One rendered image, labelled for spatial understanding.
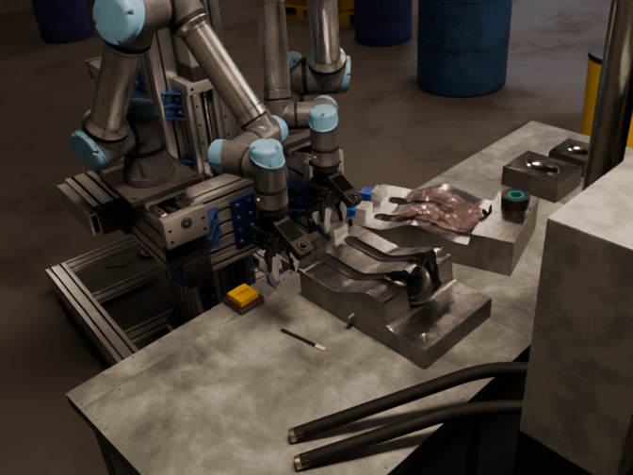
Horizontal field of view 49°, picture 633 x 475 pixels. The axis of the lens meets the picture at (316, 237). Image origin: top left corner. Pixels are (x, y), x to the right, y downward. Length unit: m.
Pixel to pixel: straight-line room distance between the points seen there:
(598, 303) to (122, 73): 1.19
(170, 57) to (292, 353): 0.97
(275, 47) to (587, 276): 1.18
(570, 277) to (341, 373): 0.82
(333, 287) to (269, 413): 0.38
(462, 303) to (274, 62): 0.79
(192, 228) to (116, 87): 0.47
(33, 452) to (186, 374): 1.21
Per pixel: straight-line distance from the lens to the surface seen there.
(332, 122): 1.82
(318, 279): 1.81
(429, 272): 1.81
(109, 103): 1.80
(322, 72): 2.14
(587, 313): 0.99
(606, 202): 1.00
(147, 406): 1.68
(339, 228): 1.96
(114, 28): 1.64
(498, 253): 1.95
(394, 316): 1.70
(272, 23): 1.91
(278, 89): 1.91
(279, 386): 1.65
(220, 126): 2.23
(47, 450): 2.83
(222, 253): 2.25
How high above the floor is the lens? 1.95
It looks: 33 degrees down
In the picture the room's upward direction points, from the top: 4 degrees counter-clockwise
